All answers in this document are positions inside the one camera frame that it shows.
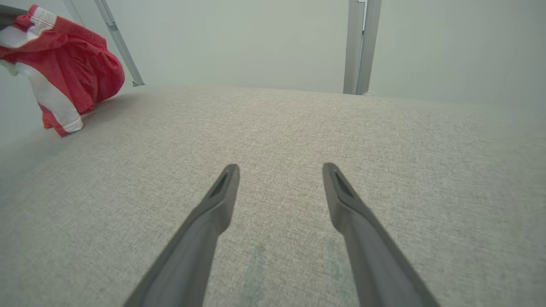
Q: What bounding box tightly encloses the thin grey metal pole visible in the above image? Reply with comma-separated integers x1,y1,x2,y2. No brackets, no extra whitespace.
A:
93,0,145,87

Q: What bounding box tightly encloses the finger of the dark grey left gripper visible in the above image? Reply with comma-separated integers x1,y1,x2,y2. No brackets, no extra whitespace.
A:
0,5,27,30

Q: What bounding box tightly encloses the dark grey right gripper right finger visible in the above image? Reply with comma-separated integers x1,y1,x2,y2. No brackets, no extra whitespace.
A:
322,162,440,307

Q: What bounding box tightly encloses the wide grey double metal pole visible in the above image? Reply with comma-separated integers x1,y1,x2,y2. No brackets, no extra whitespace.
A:
343,0,382,96

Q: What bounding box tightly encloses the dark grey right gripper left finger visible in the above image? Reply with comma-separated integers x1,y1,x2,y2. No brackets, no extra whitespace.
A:
123,164,240,307

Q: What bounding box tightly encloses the red basketball jersey white trim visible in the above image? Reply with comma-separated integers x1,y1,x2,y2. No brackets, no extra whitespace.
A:
0,4,126,137

